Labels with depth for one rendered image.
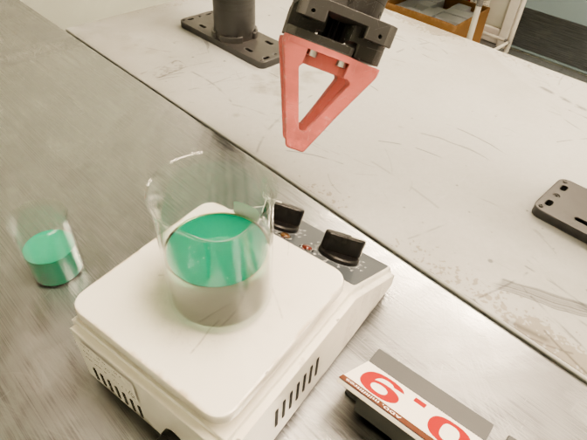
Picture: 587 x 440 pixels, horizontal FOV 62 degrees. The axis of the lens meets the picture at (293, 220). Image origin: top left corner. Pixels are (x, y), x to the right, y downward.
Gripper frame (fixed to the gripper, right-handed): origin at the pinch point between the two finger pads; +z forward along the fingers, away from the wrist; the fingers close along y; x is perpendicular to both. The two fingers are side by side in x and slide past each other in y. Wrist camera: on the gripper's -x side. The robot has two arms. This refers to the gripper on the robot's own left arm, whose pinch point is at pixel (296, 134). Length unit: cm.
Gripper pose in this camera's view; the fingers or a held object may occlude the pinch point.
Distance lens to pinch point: 38.4
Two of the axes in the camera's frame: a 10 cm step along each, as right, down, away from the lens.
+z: -3.4, 8.9, 3.0
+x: 9.4, 3.0, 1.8
